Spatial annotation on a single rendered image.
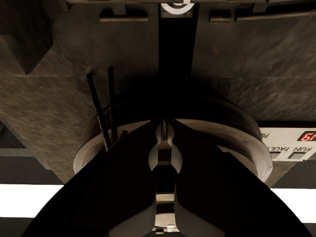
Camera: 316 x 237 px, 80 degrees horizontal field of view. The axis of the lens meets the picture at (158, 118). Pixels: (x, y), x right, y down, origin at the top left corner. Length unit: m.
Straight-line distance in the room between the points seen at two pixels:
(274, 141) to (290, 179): 8.42
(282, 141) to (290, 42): 0.36
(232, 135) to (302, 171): 9.21
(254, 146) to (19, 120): 0.62
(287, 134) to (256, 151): 0.25
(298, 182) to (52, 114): 8.98
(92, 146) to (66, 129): 0.26
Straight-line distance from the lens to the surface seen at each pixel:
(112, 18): 0.32
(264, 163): 0.48
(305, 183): 9.32
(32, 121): 0.66
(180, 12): 0.36
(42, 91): 0.55
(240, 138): 0.38
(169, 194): 0.35
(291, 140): 0.70
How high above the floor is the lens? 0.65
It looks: 48 degrees up
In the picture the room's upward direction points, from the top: 179 degrees clockwise
